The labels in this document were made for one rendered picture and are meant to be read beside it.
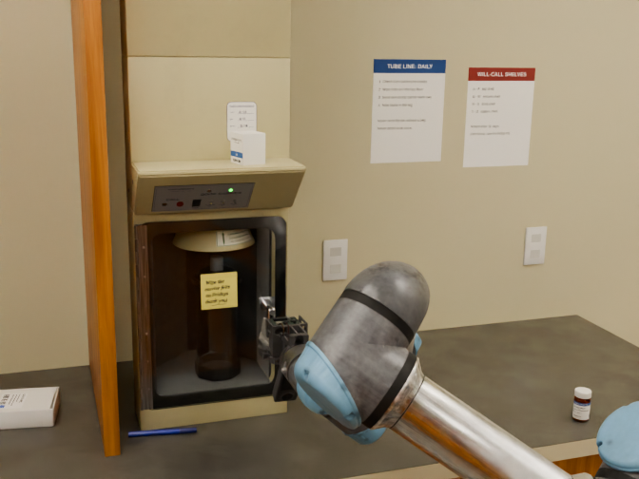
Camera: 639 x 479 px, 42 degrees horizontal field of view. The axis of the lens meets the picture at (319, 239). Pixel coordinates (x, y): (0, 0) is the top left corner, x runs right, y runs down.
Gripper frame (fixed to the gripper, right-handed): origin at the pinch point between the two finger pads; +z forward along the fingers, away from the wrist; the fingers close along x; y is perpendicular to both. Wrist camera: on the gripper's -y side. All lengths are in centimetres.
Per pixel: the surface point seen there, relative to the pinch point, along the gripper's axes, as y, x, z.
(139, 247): 19.5, 25.9, 4.4
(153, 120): 44.3, 22.2, 5.7
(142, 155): 37.6, 24.6, 5.7
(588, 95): 45, -108, 49
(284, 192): 30.4, -2.4, -0.8
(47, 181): 26, 42, 49
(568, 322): -21, -102, 40
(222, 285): 10.3, 9.4, 4.4
